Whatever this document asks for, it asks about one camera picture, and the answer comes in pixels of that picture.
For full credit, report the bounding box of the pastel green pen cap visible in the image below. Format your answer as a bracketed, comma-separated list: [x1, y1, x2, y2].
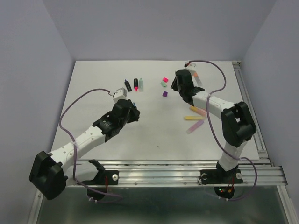
[160, 81, 167, 87]

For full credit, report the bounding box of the purple pen cap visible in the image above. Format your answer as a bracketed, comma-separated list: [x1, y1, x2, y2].
[162, 91, 168, 97]

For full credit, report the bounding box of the black highlighter purple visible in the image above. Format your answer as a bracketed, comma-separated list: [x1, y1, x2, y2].
[124, 79, 132, 92]

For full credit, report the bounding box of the black highlighter pink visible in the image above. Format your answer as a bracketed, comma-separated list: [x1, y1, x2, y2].
[134, 78, 139, 91]

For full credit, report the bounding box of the pastel green highlighter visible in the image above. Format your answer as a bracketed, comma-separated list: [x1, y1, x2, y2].
[138, 78, 144, 91]

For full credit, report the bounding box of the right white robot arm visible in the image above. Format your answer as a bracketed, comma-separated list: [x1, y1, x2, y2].
[171, 69, 256, 182]

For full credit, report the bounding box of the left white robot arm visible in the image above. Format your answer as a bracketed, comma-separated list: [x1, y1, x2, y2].
[29, 99, 140, 200]

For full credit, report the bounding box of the pastel orange highlighter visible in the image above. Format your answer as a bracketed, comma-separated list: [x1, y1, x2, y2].
[193, 72, 202, 87]

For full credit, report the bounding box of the pastel yellow highlighter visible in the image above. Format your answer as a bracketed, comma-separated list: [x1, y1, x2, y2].
[184, 116, 206, 121]

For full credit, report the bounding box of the pastel peach highlighter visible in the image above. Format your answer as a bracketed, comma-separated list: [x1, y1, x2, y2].
[189, 106, 206, 117]

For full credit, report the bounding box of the pastel pink highlighter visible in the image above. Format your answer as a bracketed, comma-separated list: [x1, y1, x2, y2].
[186, 120, 204, 134]

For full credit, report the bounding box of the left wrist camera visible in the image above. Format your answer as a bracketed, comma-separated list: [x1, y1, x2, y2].
[109, 87, 127, 103]

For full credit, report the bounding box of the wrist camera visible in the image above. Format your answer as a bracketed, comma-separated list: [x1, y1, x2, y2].
[184, 61, 198, 77]
[109, 87, 127, 103]

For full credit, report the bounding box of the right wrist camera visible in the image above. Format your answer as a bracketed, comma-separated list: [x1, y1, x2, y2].
[184, 61, 198, 77]

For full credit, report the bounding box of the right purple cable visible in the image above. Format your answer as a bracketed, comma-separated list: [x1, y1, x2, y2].
[186, 60, 257, 202]

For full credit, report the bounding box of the aluminium front rail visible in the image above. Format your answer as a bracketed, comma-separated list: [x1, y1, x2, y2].
[28, 160, 288, 224]

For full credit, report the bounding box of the aluminium rail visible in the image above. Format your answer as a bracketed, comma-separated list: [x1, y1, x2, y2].
[28, 160, 288, 224]
[232, 61, 272, 166]

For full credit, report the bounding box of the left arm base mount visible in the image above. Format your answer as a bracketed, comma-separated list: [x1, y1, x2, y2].
[83, 160, 119, 203]

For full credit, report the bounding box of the aluminium right side rail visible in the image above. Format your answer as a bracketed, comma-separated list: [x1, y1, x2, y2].
[232, 61, 272, 166]

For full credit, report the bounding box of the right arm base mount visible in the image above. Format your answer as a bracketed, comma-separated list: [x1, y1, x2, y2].
[198, 162, 243, 200]

